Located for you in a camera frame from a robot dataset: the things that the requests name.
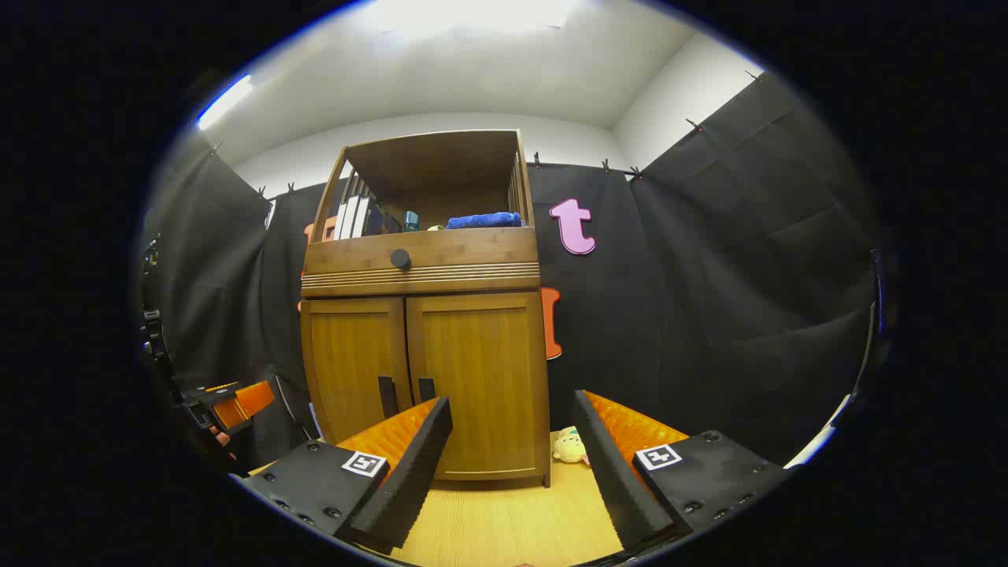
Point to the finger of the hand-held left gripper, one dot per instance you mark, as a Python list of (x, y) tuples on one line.
[(248, 402)]

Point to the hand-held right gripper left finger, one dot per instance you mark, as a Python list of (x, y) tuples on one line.
[(413, 472)]

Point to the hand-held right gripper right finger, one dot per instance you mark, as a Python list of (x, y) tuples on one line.
[(614, 472)]

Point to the wooden cabinet door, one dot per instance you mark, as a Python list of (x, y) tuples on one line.
[(346, 354), (480, 362)]

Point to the wooden double-door shoe cabinet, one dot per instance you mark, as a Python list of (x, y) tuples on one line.
[(433, 161)]

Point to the yellow plush toy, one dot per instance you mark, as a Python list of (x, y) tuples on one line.
[(568, 447)]

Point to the blue and white book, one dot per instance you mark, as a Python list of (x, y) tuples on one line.
[(316, 421)]

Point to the black backdrop cloth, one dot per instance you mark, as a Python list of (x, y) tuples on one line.
[(709, 276)]

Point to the dark book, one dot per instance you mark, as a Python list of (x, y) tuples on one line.
[(382, 220)]

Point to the wooden drawer with black knob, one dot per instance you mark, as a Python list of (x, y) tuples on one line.
[(472, 248)]

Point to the teal can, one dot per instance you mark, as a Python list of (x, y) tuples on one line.
[(411, 221)]

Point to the blue folded towel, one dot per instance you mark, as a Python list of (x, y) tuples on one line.
[(484, 220)]

